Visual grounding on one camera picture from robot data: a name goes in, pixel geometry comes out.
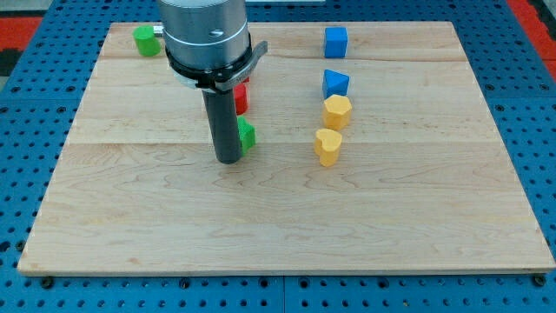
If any green cylinder block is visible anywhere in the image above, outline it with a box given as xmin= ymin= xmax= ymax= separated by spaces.
xmin=132 ymin=25 xmax=161 ymax=57

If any yellow heart block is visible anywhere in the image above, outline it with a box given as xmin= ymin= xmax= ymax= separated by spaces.
xmin=314 ymin=129 xmax=342 ymax=167

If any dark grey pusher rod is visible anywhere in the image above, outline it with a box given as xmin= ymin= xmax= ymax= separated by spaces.
xmin=202 ymin=90 xmax=242 ymax=164

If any black clamp ring with bracket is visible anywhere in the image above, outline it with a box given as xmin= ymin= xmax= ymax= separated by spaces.
xmin=163 ymin=39 xmax=268 ymax=95

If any green star block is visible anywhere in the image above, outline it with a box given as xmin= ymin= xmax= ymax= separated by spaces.
xmin=237 ymin=116 xmax=256 ymax=155

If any yellow hexagon block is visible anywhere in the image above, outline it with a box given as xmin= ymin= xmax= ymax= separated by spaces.
xmin=322 ymin=95 xmax=353 ymax=130

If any blue cube block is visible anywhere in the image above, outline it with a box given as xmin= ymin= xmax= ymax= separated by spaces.
xmin=324 ymin=27 xmax=348 ymax=58

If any wooden board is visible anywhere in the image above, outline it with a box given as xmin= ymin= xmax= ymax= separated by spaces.
xmin=18 ymin=22 xmax=555 ymax=276

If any red block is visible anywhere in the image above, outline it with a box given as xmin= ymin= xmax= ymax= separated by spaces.
xmin=234 ymin=78 xmax=249 ymax=116

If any blue triangle block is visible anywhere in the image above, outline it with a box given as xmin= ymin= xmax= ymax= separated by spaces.
xmin=322 ymin=70 xmax=350 ymax=98

